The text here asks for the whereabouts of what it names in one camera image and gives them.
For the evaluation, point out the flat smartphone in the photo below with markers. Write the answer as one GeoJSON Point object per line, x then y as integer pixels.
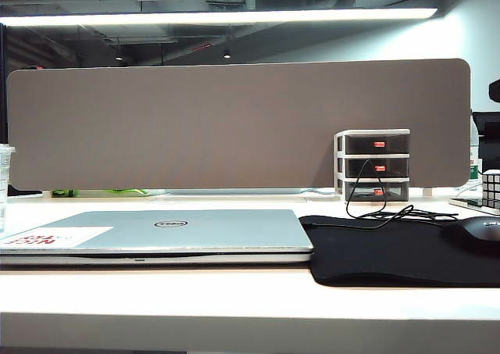
{"type": "Point", "coordinates": [466, 202]}

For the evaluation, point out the black monitor stand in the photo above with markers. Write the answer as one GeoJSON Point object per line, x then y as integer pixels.
{"type": "Point", "coordinates": [491, 143]}

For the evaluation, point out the dark translucent organizer drawer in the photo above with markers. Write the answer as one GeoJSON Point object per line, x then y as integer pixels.
{"type": "Point", "coordinates": [397, 192]}
{"type": "Point", "coordinates": [397, 168]}
{"type": "Point", "coordinates": [361, 144]}

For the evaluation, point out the green plastic item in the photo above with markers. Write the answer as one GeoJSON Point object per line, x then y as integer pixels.
{"type": "Point", "coordinates": [119, 192]}

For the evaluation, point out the clear plastic coffee cup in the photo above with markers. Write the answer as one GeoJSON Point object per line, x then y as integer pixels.
{"type": "Point", "coordinates": [6, 174]}

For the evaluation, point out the clear bottle green label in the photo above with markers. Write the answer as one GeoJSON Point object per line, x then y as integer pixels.
{"type": "Point", "coordinates": [474, 151]}

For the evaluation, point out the black mouse pad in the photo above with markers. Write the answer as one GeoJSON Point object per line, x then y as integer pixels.
{"type": "Point", "coordinates": [371, 252]}

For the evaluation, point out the brown fabric desk partition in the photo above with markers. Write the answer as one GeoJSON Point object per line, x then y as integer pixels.
{"type": "Point", "coordinates": [234, 123]}

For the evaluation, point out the black rubik's cube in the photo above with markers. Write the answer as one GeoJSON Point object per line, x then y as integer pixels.
{"type": "Point", "coordinates": [492, 190]}

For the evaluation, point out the black angular object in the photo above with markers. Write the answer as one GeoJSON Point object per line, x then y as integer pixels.
{"type": "Point", "coordinates": [495, 92]}

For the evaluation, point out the black computer mouse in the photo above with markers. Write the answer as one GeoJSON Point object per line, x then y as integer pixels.
{"type": "Point", "coordinates": [478, 229]}

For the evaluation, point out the white red laptop sticker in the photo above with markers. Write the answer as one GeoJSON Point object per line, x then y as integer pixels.
{"type": "Point", "coordinates": [58, 237]}

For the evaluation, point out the white drawer organizer frame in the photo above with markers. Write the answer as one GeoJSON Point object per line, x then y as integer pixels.
{"type": "Point", "coordinates": [338, 154]}

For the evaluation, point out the silver closed laptop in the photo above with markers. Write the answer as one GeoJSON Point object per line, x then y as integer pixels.
{"type": "Point", "coordinates": [195, 233]}

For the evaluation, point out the long white light strip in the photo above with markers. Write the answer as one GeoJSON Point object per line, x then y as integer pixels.
{"type": "Point", "coordinates": [195, 17]}

